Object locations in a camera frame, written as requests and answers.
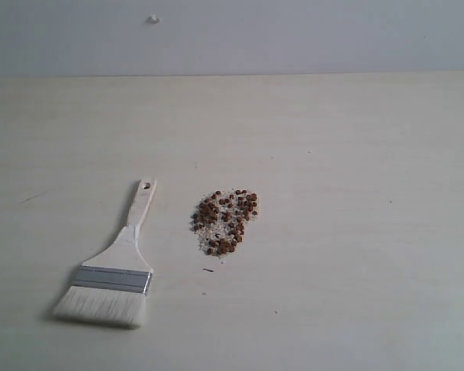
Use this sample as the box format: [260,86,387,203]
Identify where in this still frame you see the pile of brown pellets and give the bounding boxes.
[190,189,259,257]

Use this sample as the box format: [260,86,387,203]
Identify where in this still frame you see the small white wall fixture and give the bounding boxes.
[148,15,160,24]

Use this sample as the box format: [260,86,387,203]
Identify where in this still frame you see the white wooden paint brush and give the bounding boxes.
[53,177,157,328]

